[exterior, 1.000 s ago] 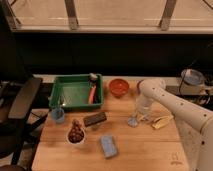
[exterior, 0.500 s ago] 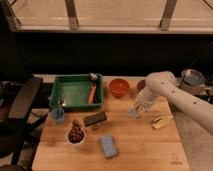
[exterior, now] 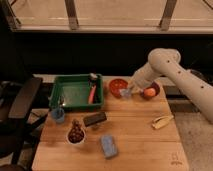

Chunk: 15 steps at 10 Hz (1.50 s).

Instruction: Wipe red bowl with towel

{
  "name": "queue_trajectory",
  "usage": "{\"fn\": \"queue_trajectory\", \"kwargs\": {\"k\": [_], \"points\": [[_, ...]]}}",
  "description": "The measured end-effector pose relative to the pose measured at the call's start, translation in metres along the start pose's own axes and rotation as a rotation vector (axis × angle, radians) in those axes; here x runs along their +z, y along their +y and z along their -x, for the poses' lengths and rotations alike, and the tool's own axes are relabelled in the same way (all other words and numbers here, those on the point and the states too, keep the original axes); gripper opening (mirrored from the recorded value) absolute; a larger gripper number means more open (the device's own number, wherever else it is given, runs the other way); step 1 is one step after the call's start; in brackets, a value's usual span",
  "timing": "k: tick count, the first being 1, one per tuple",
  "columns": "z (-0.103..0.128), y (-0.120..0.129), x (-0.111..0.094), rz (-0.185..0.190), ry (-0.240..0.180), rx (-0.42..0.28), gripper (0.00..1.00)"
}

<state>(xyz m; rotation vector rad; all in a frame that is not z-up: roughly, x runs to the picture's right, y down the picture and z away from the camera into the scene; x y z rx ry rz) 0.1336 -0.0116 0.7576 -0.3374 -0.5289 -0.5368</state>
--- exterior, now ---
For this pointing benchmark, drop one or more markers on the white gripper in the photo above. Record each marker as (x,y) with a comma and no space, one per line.
(131,85)

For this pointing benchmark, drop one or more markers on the light blue towel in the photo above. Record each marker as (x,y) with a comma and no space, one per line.
(125,93)

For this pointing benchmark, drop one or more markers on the red bowl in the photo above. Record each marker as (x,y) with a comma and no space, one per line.
(116,85)

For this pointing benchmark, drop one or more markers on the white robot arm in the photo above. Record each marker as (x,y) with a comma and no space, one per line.
(163,61)

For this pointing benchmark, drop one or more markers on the purple bowl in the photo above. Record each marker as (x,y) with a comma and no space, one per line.
(153,85)

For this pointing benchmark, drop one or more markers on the white bowl with brown food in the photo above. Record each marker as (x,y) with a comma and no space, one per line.
(76,135)

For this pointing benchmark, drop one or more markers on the orange fruit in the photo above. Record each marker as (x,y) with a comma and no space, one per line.
(149,92)

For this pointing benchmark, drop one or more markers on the black eraser block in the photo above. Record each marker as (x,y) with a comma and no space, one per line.
(94,119)

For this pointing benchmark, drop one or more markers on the yellow banana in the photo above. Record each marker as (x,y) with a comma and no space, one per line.
(161,121)

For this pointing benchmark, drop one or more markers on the green plastic tray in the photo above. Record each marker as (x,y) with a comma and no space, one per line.
(72,92)

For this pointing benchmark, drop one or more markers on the blue sponge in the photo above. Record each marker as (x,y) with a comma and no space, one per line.
(108,146)

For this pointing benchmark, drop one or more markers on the blue cup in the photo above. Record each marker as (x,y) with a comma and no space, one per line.
(58,115)

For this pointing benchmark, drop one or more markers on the black office chair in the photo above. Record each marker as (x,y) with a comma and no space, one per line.
(15,130)

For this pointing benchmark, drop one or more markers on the orange handled brush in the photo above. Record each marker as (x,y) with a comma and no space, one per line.
(93,79)

